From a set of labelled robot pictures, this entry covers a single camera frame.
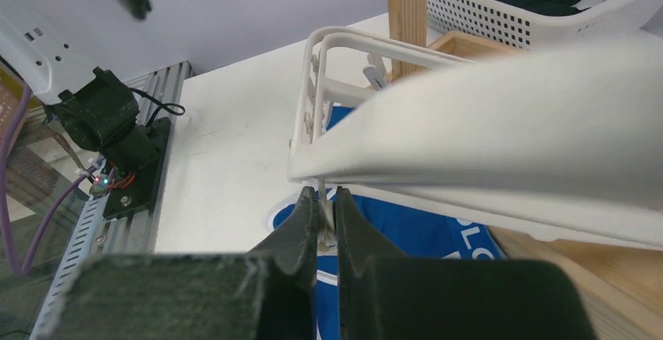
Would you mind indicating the white perforated plastic basket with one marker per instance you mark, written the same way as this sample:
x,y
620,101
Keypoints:
x,y
527,24

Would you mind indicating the blue boxer underwear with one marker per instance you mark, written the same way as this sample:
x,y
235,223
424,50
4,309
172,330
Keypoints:
x,y
417,233

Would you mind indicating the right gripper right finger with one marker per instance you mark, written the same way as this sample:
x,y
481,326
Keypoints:
x,y
366,305

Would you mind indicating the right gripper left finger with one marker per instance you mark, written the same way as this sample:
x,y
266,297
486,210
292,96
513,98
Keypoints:
x,y
286,305

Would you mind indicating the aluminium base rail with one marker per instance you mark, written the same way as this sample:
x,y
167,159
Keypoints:
x,y
131,231

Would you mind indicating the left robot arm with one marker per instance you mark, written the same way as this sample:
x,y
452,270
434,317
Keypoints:
x,y
97,110

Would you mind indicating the white plastic clip hanger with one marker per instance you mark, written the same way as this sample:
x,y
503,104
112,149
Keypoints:
x,y
559,143

